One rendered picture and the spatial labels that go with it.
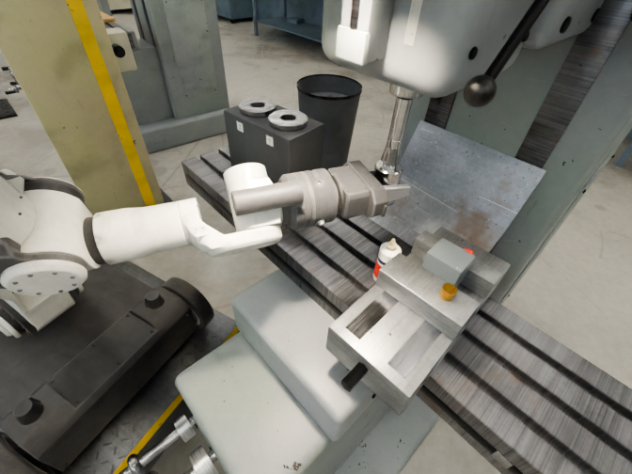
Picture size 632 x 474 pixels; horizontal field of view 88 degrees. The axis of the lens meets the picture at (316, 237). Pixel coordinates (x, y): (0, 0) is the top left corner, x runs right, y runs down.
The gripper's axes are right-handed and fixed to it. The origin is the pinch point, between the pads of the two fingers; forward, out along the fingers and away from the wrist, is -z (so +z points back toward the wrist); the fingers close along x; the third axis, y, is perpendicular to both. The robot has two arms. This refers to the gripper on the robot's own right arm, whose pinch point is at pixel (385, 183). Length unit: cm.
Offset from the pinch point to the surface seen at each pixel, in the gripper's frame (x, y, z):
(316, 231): 12.2, 19.9, 6.9
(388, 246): -5.3, 10.4, -0.1
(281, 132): 26.0, 1.2, 10.7
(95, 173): 152, 75, 83
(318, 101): 167, 53, -57
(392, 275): -12.5, 8.8, 3.8
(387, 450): -22, 92, -9
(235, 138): 37.9, 7.5, 19.1
